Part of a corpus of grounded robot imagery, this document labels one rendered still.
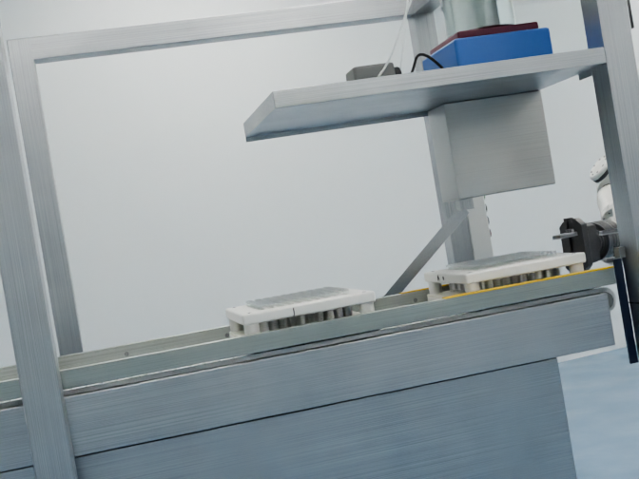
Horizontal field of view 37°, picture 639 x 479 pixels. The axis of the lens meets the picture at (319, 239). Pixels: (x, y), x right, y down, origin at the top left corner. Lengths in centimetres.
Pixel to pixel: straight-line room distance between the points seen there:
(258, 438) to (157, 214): 370
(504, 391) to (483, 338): 13
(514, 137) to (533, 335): 45
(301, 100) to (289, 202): 391
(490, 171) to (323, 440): 66
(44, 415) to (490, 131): 105
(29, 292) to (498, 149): 99
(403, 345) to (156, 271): 371
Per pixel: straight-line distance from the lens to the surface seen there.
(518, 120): 205
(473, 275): 178
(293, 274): 551
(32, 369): 159
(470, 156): 200
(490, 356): 178
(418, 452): 180
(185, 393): 166
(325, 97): 164
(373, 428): 177
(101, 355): 192
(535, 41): 194
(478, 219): 274
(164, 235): 535
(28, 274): 159
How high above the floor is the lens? 108
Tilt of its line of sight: 1 degrees down
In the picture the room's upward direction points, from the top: 9 degrees counter-clockwise
